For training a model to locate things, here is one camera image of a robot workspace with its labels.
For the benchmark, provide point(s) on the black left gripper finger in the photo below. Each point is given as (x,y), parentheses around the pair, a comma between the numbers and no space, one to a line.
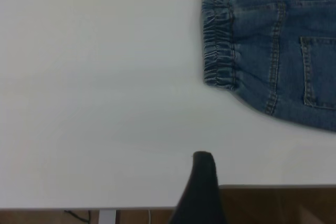
(200,195)

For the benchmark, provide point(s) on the blue denim elastic-waist pants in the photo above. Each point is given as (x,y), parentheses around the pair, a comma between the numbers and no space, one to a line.
(262,51)

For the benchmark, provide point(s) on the grey metal table leg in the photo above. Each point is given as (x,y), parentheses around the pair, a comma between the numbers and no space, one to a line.
(107,217)

